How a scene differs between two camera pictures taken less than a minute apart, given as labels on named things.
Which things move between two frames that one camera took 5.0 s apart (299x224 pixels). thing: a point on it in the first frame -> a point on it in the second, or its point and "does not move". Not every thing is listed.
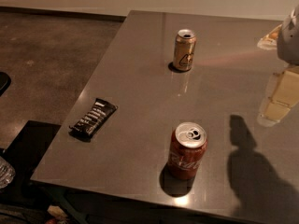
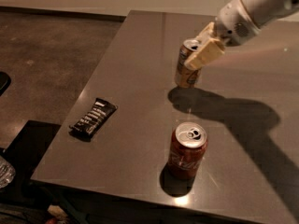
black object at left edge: x=5 y=82 does not move
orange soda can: x=184 y=49 -> x=187 y=77
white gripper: x=290 y=40 -> x=234 y=22
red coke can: x=187 y=150 does not move
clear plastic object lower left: x=7 y=174 does not move
